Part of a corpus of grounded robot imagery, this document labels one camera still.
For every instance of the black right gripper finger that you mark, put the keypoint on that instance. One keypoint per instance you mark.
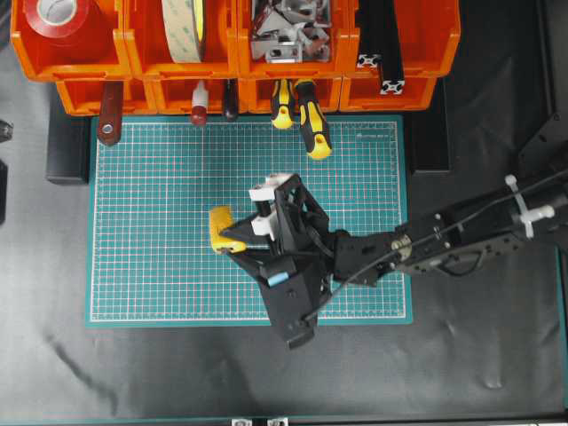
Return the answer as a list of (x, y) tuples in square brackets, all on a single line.
[(258, 263), (243, 231)]

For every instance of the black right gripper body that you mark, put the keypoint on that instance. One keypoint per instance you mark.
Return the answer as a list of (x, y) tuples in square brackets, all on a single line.
[(296, 224)]

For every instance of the yellow utility cutter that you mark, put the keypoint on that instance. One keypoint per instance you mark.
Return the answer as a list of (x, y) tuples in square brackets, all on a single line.
[(221, 218)]

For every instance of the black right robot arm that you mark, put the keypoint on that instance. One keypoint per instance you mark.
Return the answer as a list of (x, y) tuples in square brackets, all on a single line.
[(466, 232)]

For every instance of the orange container rack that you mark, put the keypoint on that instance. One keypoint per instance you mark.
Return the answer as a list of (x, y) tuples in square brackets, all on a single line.
[(131, 47)]

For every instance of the green cutting mat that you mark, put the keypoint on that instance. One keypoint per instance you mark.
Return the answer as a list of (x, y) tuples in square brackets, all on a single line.
[(150, 261)]

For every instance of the silver metal corner brackets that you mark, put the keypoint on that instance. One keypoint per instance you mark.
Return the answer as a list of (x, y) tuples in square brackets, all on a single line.
[(290, 31)]

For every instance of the black rectangular tray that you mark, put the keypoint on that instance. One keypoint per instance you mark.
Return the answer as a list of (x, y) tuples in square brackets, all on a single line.
[(68, 147)]

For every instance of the beige double-sided tape roll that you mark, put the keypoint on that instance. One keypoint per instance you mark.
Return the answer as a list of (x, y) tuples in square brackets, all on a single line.
[(185, 29)]

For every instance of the black aluminium extrusion profile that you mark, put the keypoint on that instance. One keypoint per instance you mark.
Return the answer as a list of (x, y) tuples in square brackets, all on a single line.
[(369, 21)]

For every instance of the black table cover sheet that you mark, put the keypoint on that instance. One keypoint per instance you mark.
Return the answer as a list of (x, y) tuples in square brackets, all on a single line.
[(487, 345)]

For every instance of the red tape roll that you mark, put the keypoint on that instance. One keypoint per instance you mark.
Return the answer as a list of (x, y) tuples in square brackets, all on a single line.
[(67, 22)]

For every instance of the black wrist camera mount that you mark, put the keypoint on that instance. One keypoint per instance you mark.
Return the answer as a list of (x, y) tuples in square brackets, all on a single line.
[(293, 289)]

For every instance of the dark brown tool handle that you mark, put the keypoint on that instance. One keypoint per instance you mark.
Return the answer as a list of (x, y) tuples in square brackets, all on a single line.
[(230, 100)]

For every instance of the yellow black screwdriver handle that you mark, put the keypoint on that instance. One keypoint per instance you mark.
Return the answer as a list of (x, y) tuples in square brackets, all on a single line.
[(282, 105)]

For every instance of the brown wooden handle tool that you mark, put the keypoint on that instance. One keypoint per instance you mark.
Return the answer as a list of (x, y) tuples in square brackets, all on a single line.
[(110, 116)]

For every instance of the white cable tie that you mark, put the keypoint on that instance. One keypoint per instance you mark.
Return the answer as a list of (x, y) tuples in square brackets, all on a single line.
[(528, 216)]

